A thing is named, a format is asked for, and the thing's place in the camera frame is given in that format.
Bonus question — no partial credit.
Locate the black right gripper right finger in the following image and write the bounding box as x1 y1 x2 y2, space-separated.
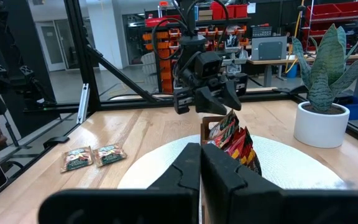
201 143 284 224

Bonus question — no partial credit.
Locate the black left wrist camera cable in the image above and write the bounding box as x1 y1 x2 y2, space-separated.
150 0 230 62

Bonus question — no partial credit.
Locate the snake plant in white pot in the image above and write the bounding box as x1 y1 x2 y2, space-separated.
291 22 358 149

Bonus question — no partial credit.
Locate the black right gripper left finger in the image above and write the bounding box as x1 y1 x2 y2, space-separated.
147 142 203 224

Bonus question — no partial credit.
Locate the white door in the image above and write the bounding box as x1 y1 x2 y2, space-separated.
35 21 67 72

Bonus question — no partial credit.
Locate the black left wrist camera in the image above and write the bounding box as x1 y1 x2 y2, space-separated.
193 51 224 79

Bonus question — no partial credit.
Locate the blue plastic bin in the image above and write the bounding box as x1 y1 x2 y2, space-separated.
337 95 358 121

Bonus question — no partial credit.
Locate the orange drawer cabinet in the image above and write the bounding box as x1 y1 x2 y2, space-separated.
141 27 185 94

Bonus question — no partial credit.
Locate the blue bucket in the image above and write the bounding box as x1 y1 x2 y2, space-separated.
286 63 298 79

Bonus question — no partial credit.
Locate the silver aluminium bar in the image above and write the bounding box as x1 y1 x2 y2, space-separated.
75 82 91 125

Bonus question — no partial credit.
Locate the wooden workbench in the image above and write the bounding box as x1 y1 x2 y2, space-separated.
246 52 358 99

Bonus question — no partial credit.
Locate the red storage bin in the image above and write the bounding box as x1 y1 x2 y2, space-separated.
334 1 358 18
144 14 181 29
305 2 338 20
209 1 249 20

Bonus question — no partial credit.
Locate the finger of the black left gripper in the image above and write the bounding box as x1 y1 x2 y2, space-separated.
222 80 242 112
194 86 229 116

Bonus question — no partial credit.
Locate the grey equipment box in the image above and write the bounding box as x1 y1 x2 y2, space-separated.
250 35 288 62

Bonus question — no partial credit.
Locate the yellow cable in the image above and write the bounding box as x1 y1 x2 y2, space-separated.
285 0 305 75

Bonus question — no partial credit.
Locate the red strawberry tea packet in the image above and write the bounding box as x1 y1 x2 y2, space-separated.
224 126 255 158

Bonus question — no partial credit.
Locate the wooden three-compartment tea box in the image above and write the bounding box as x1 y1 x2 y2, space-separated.
200 116 229 146

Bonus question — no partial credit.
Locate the white round woven placemat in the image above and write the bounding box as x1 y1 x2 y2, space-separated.
117 133 348 191

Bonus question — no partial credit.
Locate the black table clamp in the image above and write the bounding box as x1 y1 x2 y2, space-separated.
42 135 70 150

